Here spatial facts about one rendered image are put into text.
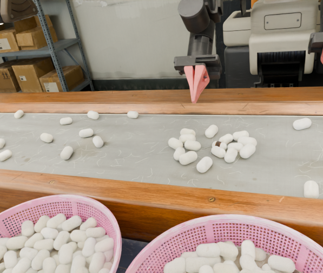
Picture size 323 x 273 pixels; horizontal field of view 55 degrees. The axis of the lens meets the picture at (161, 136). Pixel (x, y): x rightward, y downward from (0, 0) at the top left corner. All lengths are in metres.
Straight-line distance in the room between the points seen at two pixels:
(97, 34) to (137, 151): 2.58
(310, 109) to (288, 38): 0.48
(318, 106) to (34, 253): 0.64
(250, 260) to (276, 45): 0.90
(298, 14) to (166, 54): 1.86
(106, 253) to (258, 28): 0.98
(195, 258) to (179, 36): 2.51
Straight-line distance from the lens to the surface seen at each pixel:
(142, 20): 2.94
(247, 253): 0.45
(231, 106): 0.78
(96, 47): 3.25
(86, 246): 0.50
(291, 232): 0.44
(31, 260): 0.54
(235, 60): 1.55
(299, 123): 0.70
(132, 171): 0.62
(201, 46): 0.73
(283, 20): 1.23
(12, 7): 0.62
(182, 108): 0.81
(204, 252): 0.45
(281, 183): 0.56
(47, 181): 0.63
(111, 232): 0.50
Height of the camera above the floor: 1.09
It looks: 29 degrees down
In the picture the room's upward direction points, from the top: 10 degrees counter-clockwise
